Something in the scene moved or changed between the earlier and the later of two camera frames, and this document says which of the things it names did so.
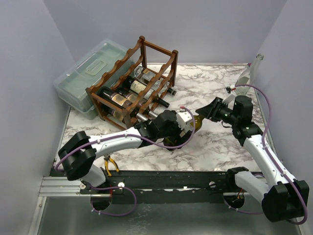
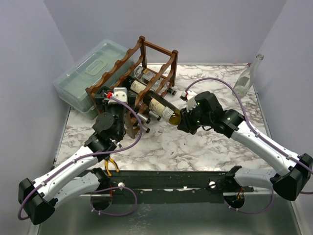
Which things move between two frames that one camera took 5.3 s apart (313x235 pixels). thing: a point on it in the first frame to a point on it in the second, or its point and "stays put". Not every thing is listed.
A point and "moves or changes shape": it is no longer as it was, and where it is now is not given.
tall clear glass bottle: (247, 77) stays put
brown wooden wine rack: (134, 87) stays put
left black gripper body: (174, 131) to (117, 112)
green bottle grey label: (134, 97) moves or changes shape
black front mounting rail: (163, 187) stays put
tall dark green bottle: (170, 141) to (162, 106)
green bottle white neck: (111, 95) moves or changes shape
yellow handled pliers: (106, 160) stays put
